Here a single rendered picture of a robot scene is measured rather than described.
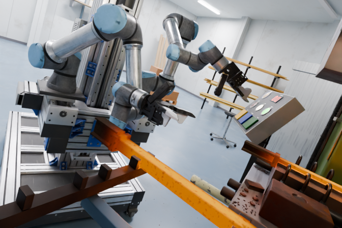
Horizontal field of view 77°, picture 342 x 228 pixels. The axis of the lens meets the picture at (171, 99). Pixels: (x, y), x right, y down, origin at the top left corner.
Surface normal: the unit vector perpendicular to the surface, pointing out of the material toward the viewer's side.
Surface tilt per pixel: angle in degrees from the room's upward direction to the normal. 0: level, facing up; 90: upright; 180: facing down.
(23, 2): 90
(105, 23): 85
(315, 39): 90
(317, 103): 90
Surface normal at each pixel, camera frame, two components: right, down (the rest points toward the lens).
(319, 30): -0.77, -0.17
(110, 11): -0.23, 0.00
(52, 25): 0.53, 0.33
